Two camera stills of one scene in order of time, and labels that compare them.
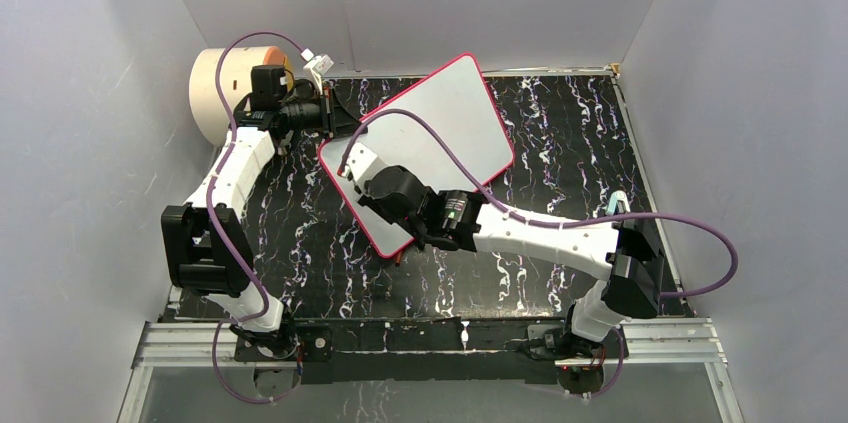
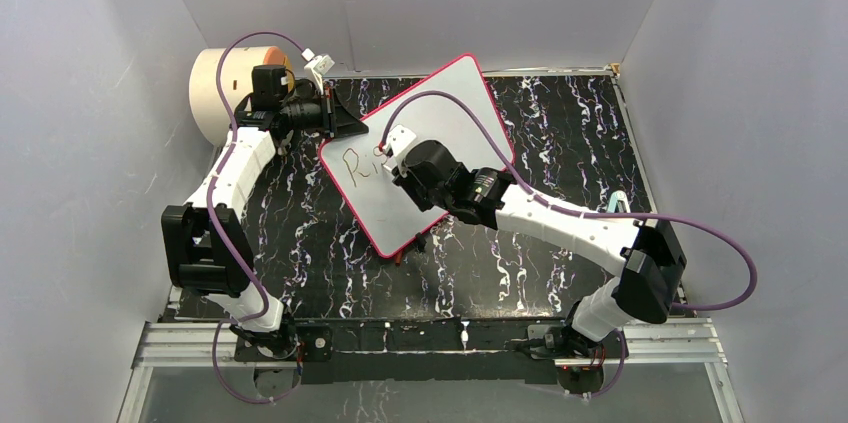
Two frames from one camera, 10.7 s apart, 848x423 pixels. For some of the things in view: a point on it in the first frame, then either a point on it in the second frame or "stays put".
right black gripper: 367,201 to 406,181
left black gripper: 340,122 stays put
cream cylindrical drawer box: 235,77 stays put
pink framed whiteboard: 457,103 stays put
